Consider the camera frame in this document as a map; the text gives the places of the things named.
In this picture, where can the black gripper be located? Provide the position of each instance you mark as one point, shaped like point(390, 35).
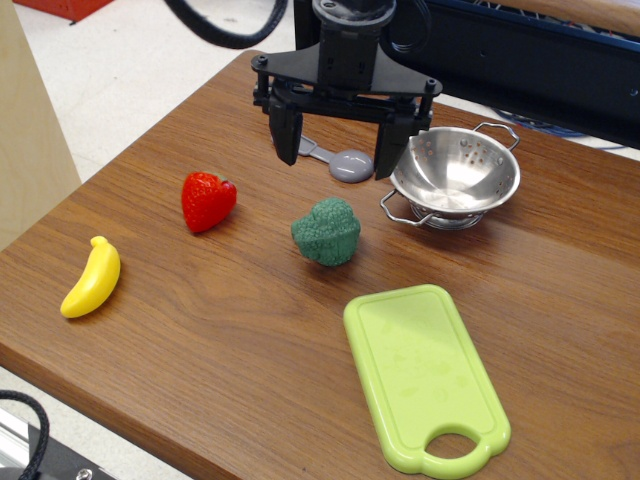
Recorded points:
point(345, 75)

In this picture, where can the yellow toy banana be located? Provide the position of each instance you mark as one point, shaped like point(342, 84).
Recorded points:
point(97, 281)

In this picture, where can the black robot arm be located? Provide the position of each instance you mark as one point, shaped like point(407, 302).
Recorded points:
point(370, 16)

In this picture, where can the steel colander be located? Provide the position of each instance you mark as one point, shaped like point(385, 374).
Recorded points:
point(448, 178)

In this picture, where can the grey plastic spoon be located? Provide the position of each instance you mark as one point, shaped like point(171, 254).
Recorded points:
point(347, 166)

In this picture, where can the green toy broccoli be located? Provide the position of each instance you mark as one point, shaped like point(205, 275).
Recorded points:
point(329, 233)

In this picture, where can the red toy strawberry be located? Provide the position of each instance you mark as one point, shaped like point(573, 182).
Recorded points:
point(207, 199)

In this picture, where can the light green cutting board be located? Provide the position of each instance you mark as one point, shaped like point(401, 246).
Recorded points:
point(433, 406)

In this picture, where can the red box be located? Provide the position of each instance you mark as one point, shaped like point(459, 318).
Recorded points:
point(73, 10)

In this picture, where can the light wooden panel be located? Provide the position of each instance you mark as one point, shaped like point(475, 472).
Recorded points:
point(37, 169)

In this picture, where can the black metal frame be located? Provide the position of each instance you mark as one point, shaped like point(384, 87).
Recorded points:
point(582, 81)

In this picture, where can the aluminium rail with bracket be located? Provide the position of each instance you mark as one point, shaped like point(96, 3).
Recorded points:
point(18, 445)

